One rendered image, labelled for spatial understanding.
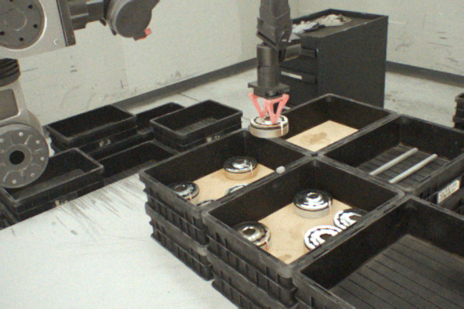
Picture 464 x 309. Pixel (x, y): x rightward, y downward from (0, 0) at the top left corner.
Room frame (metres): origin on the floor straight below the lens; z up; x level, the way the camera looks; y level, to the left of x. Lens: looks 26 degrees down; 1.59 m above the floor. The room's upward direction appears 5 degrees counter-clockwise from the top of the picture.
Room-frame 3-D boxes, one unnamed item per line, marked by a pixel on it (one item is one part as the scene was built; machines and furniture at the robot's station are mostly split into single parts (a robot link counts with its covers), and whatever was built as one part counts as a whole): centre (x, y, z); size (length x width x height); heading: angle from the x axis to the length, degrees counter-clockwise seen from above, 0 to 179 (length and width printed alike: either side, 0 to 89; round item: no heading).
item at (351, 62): (3.02, -0.60, 0.45); 0.60 x 0.45 x 0.90; 128
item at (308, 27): (3.01, -0.46, 0.88); 0.25 x 0.19 x 0.03; 128
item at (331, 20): (3.13, -0.66, 0.88); 0.29 x 0.22 x 0.03; 128
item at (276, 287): (1.03, -0.15, 0.87); 0.40 x 0.30 x 0.11; 127
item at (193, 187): (1.27, 0.16, 0.86); 0.10 x 0.10 x 0.01
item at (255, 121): (1.29, -0.10, 1.04); 0.10 x 0.10 x 0.01
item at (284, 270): (1.03, -0.15, 0.92); 0.40 x 0.30 x 0.02; 127
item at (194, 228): (1.27, 0.03, 0.87); 0.40 x 0.30 x 0.11; 127
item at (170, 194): (1.27, 0.03, 0.92); 0.40 x 0.30 x 0.02; 127
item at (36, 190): (1.98, 0.81, 0.37); 0.40 x 0.30 x 0.45; 128
